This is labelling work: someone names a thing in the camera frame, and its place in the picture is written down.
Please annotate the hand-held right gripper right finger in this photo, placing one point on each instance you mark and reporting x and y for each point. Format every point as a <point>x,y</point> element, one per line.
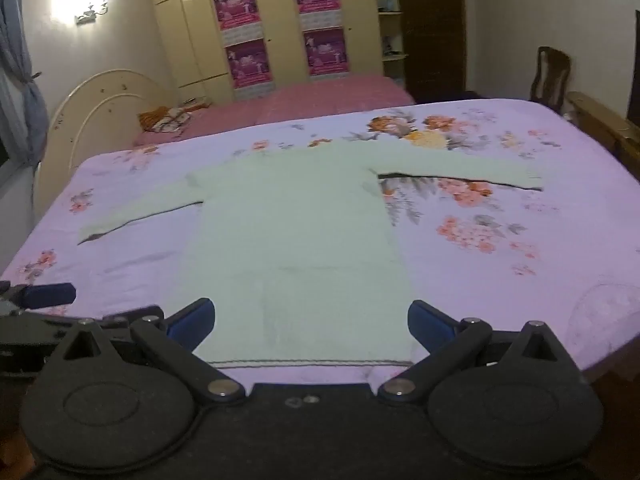
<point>430,325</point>

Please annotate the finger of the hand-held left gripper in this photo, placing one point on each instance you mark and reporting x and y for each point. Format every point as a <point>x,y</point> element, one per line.
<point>47,295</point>

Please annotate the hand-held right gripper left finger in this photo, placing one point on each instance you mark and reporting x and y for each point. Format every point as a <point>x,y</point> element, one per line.
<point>192,320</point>

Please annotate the light green sweater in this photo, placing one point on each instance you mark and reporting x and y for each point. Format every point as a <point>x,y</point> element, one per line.
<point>300,235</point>

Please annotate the floral lilac bed sheet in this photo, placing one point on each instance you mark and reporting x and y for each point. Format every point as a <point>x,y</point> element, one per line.
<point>525,270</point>

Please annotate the cream arched headboard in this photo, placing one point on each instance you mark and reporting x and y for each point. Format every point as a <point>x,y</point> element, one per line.
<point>95,125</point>

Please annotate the grey tied curtain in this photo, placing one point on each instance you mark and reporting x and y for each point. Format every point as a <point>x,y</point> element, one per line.
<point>17,60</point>

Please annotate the pink bed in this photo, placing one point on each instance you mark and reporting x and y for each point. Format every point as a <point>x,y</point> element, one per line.
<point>310,102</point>

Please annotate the dark wooden chair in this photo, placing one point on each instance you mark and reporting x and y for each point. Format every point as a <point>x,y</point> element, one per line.
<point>550,72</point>

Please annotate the cream wardrobe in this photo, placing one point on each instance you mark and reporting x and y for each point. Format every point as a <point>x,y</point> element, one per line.
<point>190,35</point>

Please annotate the dark wooden door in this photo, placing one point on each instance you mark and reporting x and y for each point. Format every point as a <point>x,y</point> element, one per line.
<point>435,35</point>

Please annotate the cream open shelf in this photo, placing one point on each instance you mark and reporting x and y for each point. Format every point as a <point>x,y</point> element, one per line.
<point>391,25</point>

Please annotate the wooden bed frame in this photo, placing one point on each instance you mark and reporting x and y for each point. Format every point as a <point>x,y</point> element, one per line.
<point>607,130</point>

